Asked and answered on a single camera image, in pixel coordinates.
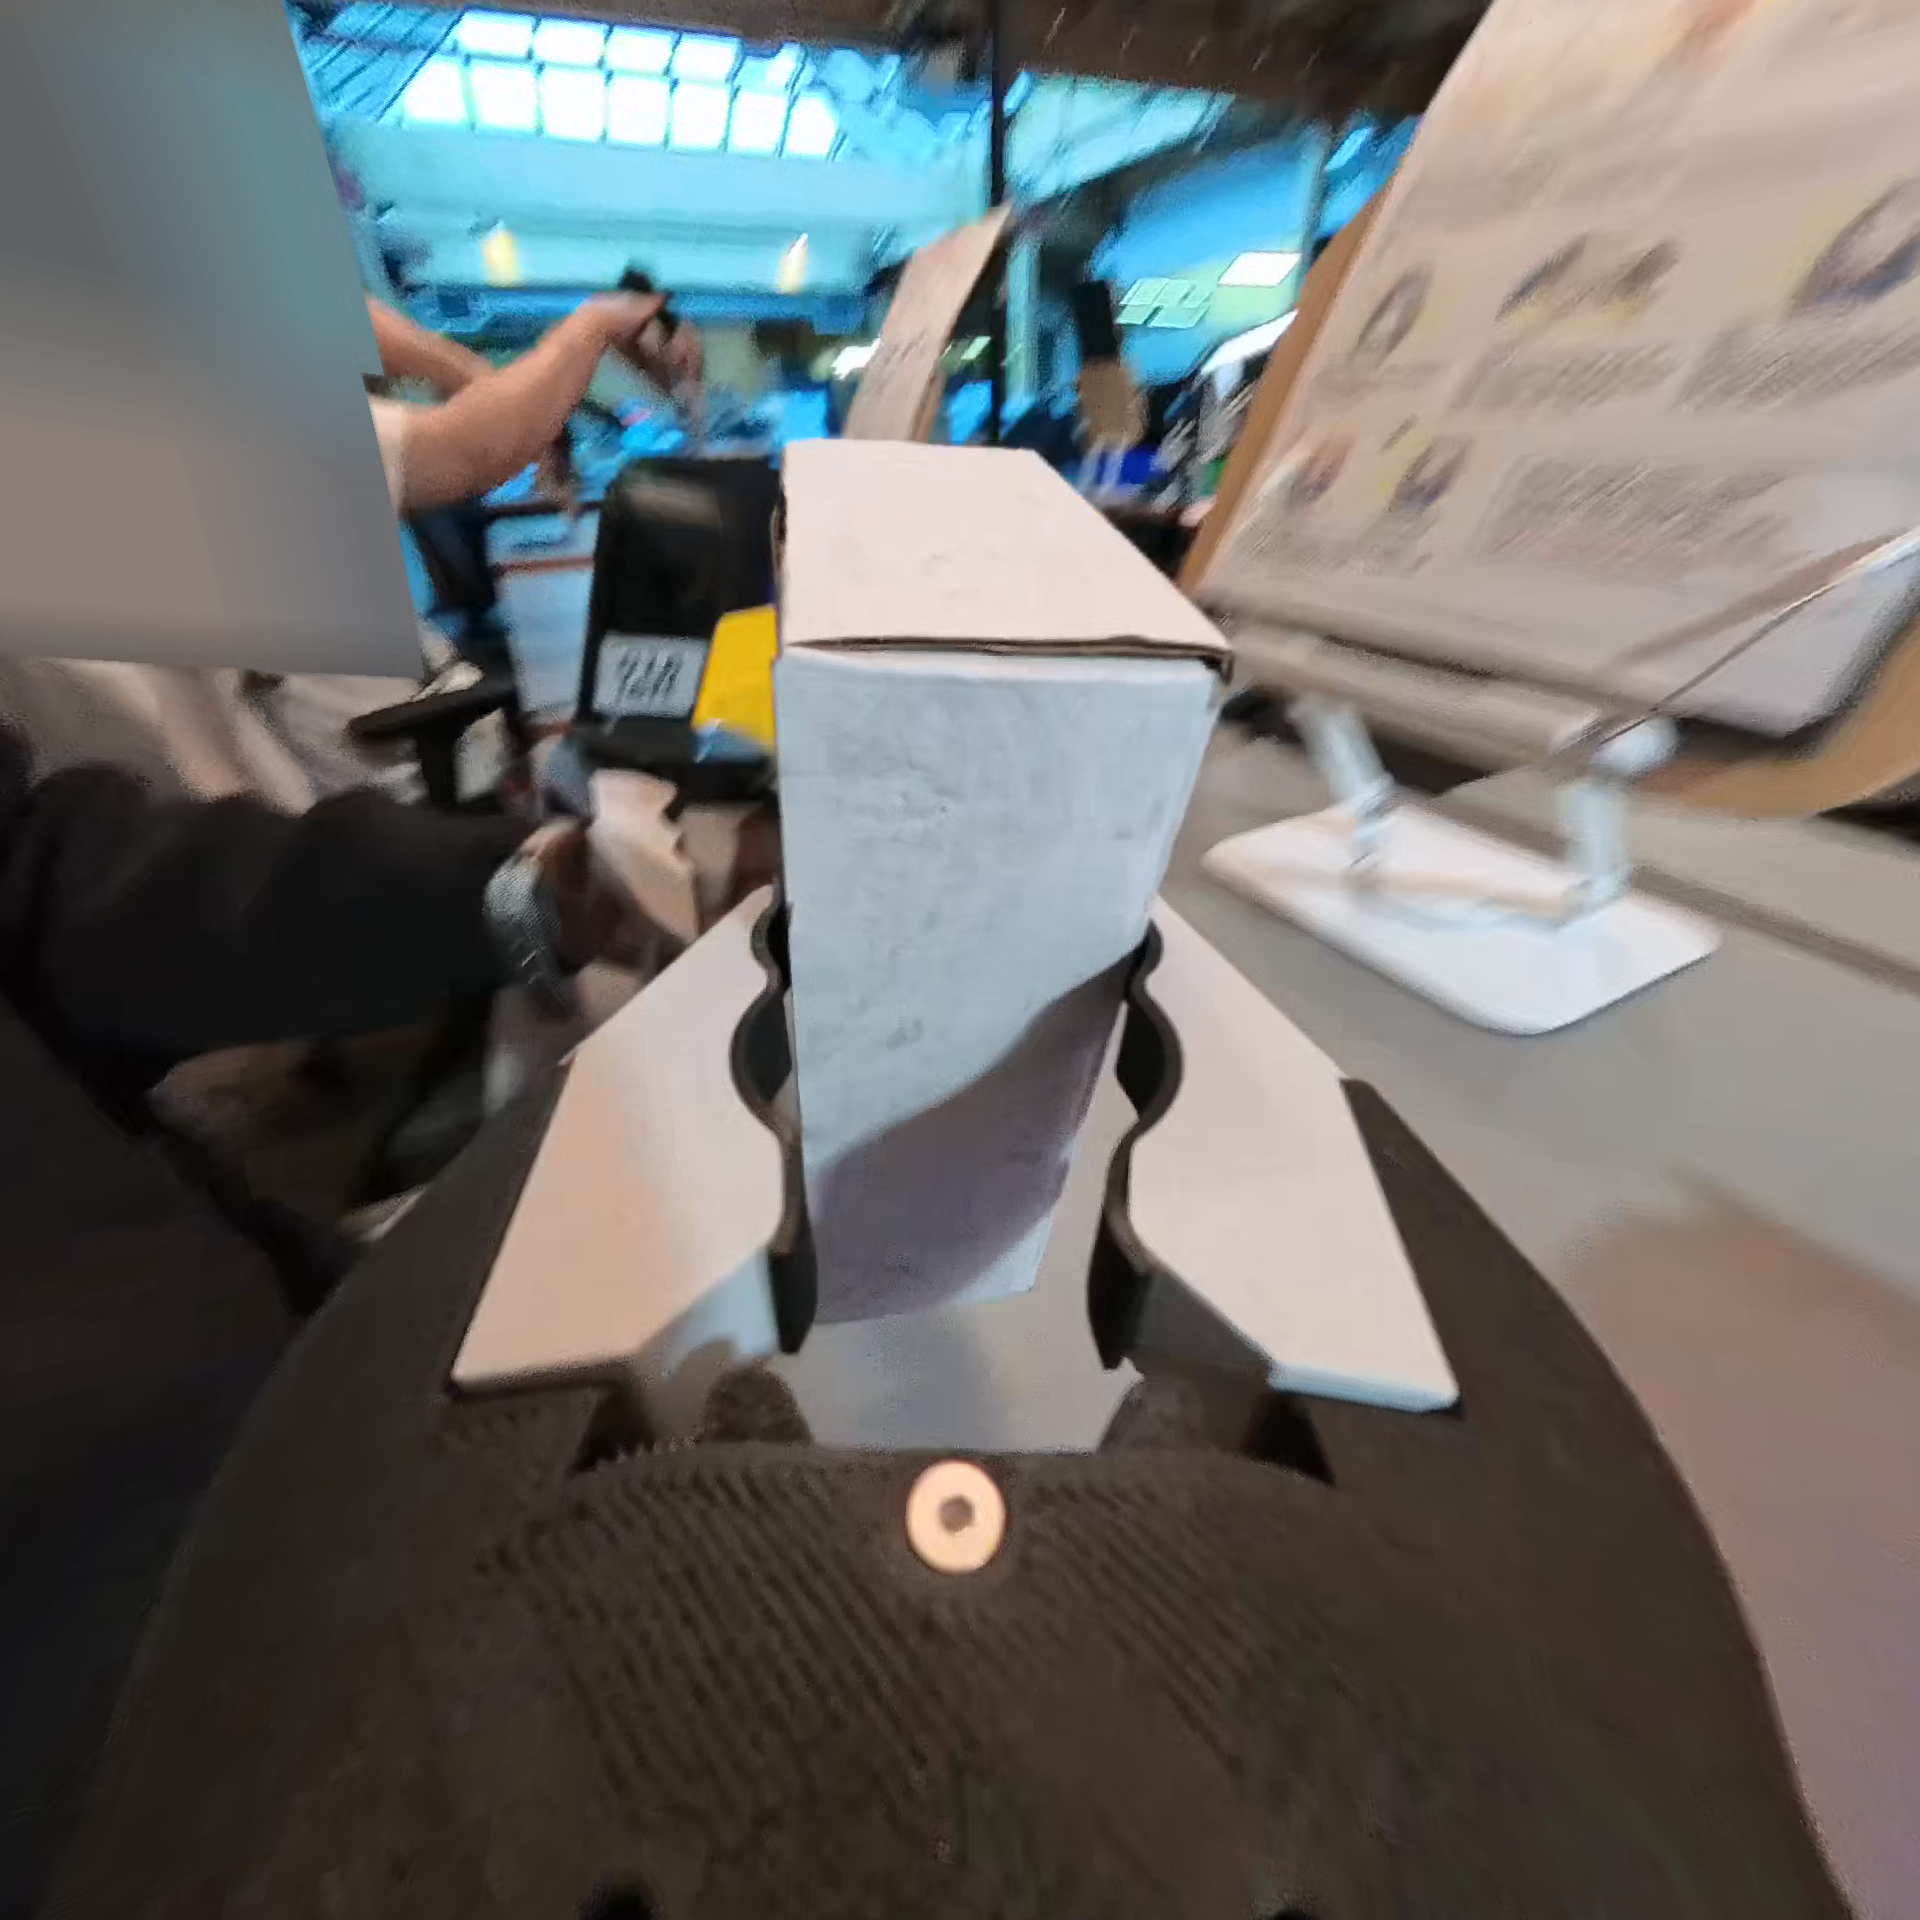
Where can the black office chair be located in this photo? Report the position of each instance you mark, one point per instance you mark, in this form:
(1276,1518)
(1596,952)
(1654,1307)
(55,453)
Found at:
(434,721)

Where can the printed instruction sheet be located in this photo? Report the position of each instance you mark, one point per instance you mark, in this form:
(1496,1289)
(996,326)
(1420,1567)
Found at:
(1576,375)

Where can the person's left forearm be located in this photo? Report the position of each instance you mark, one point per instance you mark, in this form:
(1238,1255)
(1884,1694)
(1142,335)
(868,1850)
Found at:
(225,930)

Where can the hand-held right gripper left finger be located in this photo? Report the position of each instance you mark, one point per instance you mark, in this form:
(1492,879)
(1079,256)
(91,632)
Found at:
(630,1201)

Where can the white cardboard box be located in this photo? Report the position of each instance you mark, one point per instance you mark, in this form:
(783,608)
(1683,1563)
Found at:
(975,840)

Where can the person's black sweater torso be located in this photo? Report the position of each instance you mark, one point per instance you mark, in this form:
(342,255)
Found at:
(120,1350)

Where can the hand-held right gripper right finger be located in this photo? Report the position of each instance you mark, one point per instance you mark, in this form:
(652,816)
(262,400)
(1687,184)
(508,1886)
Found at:
(1276,1201)

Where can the white document stand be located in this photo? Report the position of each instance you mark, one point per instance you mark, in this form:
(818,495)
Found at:
(1500,930)

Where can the brown paper sign board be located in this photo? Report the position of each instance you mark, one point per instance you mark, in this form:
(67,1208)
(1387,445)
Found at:
(922,329)

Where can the black metal pole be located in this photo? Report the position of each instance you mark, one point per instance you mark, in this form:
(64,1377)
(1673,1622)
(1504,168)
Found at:
(992,105)

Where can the person's left hand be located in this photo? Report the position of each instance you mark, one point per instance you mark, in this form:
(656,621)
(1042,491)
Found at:
(593,891)

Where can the yellow plastic bin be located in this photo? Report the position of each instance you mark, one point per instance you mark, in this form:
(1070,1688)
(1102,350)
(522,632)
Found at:
(738,675)

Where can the grey wristwatch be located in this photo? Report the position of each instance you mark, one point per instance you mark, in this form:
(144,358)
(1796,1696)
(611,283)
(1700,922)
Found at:
(529,922)

